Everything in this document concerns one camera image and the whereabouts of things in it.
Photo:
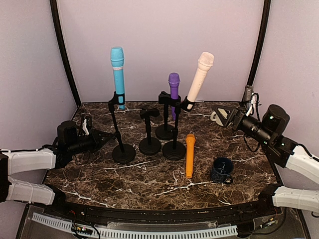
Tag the left black frame post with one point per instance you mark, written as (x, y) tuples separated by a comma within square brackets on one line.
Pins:
[(63, 51)]

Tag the black stand of orange microphone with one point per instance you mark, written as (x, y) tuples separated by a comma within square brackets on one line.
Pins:
[(149, 145)]

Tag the black front rail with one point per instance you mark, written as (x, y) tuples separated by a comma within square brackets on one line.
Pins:
[(240, 213)]

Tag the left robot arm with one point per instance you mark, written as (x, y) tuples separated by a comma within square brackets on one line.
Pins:
[(70, 141)]

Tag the black stand of pink microphone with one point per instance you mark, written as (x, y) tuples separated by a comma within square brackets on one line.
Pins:
[(175, 150)]

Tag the orange microphone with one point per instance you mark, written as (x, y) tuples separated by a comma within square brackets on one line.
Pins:
[(190, 143)]

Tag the black stand of blue microphone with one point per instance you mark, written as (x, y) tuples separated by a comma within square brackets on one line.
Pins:
[(123, 153)]

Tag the white slotted cable duct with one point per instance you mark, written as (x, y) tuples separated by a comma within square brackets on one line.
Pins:
[(130, 231)]

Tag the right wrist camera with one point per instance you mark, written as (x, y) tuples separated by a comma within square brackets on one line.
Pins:
[(251, 101)]

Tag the purple microphone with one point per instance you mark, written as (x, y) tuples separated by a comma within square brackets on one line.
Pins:
[(174, 82)]

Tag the dark blue mug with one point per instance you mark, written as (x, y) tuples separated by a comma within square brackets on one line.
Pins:
[(222, 170)]

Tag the black stand of purple microphone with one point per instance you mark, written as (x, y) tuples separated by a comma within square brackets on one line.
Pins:
[(164, 131)]

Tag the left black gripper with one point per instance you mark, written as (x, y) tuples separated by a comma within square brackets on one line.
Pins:
[(97, 143)]

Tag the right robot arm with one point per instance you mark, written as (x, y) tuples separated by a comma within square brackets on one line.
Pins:
[(278, 149)]

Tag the pink microphone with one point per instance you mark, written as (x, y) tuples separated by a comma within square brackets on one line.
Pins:
[(205, 63)]

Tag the blue microphone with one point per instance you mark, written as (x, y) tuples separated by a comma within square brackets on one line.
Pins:
[(117, 62)]

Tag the right black frame post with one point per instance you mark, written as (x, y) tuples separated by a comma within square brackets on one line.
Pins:
[(260, 41)]

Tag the black frame post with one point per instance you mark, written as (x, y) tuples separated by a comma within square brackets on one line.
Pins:
[(260, 41), (63, 51)]

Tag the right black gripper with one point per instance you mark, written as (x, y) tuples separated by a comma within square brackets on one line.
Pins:
[(235, 111)]

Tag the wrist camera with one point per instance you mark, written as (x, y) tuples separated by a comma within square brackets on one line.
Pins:
[(251, 101), (85, 125)]

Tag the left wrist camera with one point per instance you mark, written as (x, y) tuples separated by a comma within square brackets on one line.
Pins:
[(85, 125)]

